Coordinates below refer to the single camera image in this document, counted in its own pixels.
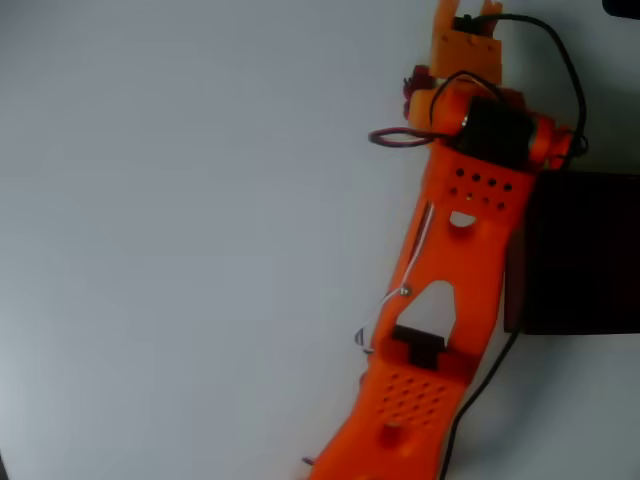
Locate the black corner object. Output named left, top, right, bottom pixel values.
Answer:
left=602, top=0, right=640, bottom=20

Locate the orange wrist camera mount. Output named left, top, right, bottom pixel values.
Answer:
left=431, top=0, right=504, bottom=85

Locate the thin white wire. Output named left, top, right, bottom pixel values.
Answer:
left=353, top=204, right=435, bottom=351

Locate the small red toy figure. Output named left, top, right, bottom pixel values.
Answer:
left=401, top=64, right=436, bottom=120

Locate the dark brown box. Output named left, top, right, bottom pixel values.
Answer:
left=502, top=171, right=640, bottom=336

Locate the red and black wire loop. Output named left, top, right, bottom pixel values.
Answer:
left=367, top=127, right=436, bottom=148

